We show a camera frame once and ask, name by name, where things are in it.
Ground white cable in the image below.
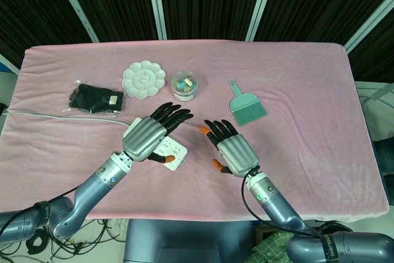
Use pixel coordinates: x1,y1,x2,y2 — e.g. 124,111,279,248
3,109,131,127

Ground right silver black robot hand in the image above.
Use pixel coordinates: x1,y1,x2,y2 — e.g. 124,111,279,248
199,118,259,178

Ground white power strip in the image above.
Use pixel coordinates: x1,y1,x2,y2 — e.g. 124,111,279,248
123,117,188,172

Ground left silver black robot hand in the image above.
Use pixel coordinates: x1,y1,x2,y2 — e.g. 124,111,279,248
122,102,194,164

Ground black gloves in plastic bag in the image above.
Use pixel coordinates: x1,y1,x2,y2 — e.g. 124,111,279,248
62,80,126,115

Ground teal mini brush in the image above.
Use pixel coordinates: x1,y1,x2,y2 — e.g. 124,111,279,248
227,79,268,127

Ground pale partition frame post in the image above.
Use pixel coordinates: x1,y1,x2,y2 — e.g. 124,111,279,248
49,0,100,43
344,0,394,54
145,0,168,41
0,53,19,76
245,0,279,42

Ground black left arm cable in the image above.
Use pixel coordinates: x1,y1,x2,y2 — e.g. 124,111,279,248
0,186,79,236

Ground black round bin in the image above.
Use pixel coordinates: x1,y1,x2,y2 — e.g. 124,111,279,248
316,221,355,236

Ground black right hand cable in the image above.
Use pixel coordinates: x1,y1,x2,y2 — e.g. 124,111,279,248
241,166,321,239

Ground pink table cloth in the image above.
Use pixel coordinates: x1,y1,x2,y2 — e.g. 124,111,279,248
0,40,389,222

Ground black floor cable bundle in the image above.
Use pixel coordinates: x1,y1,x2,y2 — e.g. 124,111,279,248
24,218,130,263

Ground blue-grey robot torso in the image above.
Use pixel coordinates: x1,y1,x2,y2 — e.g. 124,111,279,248
123,219,256,263

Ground clear jar of coloured clips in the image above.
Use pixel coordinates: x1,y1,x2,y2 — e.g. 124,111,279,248
171,71,200,102

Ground white flower paint palette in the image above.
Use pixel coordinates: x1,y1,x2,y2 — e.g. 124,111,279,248
122,61,167,100

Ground green checked cloth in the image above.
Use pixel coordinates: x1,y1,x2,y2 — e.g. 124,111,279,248
251,229,295,263

